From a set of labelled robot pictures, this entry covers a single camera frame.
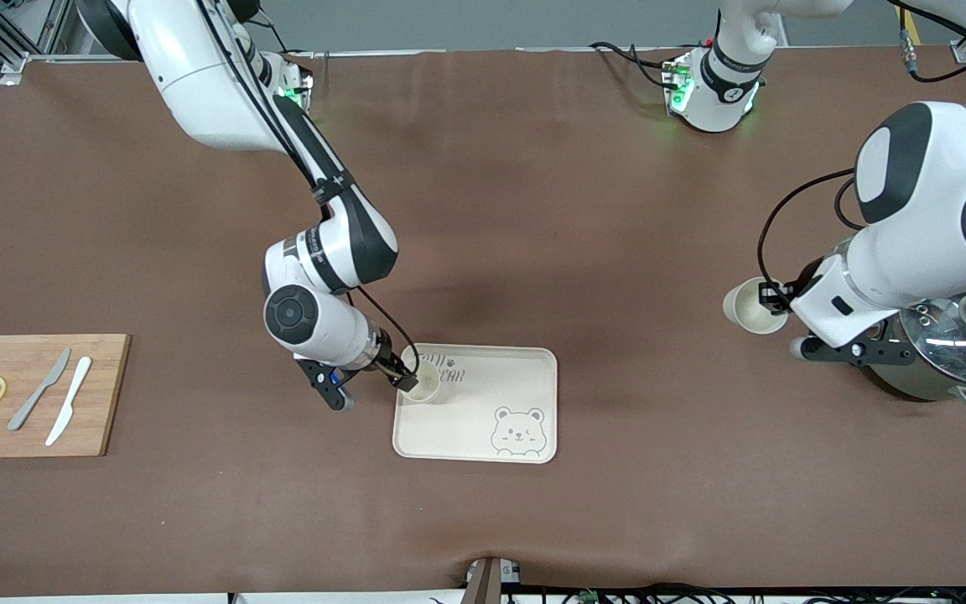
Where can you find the grey-green electric pot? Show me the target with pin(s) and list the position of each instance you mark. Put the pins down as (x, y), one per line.
(911, 386)

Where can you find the white IKEA cup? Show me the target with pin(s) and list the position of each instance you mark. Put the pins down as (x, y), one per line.
(743, 312)
(426, 389)

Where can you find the metal table edge clamp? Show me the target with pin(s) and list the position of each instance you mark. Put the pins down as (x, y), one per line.
(487, 583)

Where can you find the grey plastic knife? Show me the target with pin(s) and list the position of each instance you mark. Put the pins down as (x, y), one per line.
(38, 391)

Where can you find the white plastic knife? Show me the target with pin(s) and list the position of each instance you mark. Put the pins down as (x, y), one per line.
(70, 401)

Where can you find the glass pot lid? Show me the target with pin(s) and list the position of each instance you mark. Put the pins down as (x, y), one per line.
(953, 344)

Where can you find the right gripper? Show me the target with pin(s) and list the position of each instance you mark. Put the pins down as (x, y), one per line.
(388, 362)

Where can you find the cream tray with bear print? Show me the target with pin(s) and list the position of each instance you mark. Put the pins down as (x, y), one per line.
(466, 428)

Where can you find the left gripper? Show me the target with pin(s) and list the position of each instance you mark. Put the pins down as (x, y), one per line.
(776, 297)

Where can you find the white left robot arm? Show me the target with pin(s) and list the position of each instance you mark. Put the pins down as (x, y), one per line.
(927, 168)

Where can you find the bamboo cutting board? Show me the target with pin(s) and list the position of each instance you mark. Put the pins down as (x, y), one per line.
(30, 436)

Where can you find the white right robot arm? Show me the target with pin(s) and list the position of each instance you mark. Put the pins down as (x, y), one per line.
(198, 75)

